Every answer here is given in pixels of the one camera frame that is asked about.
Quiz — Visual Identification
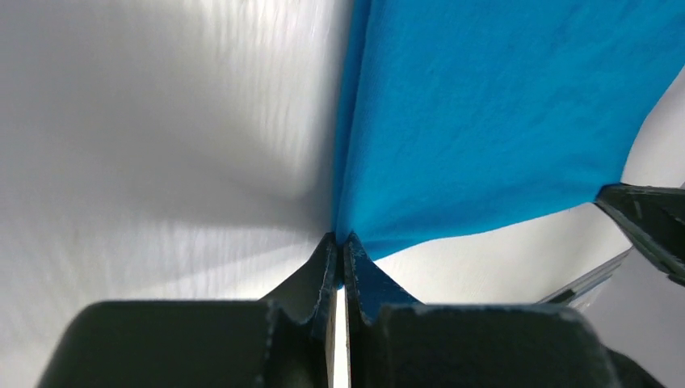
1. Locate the blue polo shirt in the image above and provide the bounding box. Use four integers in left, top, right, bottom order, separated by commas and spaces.
331, 1, 684, 259

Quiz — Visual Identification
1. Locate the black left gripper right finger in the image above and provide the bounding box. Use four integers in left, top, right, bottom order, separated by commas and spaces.
342, 231, 624, 388

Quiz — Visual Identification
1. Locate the aluminium front rail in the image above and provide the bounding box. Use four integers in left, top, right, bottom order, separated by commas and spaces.
540, 248, 632, 306

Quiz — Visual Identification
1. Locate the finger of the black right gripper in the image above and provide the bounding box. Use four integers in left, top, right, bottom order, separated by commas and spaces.
595, 183, 684, 286

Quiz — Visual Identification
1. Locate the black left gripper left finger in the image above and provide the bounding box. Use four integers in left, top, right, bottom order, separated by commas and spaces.
39, 233, 338, 387

